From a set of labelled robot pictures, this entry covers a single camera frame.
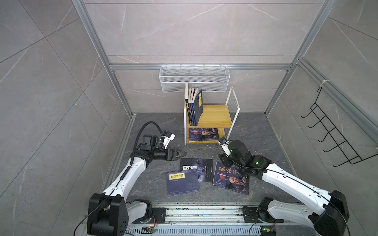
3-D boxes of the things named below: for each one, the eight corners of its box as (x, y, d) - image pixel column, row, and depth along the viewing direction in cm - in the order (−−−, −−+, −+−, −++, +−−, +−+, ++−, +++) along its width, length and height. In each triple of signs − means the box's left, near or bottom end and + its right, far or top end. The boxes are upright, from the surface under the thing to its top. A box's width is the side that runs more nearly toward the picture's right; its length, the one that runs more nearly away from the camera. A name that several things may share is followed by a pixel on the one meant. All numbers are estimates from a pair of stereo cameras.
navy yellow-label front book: (167, 196, 82) (166, 194, 79) (167, 174, 90) (166, 172, 87) (200, 192, 83) (200, 190, 80) (197, 171, 91) (197, 169, 88)
